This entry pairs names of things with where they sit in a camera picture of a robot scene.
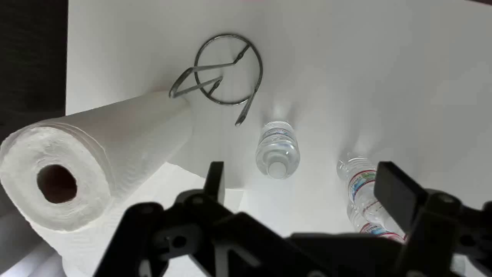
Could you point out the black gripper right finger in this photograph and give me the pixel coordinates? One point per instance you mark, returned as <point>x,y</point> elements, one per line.
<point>436,224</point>

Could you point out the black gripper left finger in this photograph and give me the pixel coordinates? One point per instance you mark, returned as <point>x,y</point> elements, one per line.
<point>205,231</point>

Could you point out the white kitchen paper roll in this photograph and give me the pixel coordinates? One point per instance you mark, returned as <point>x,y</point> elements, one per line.
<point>102,132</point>

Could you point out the clear plastic water bottle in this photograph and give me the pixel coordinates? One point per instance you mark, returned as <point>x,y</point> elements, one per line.
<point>277,146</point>
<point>362,189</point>

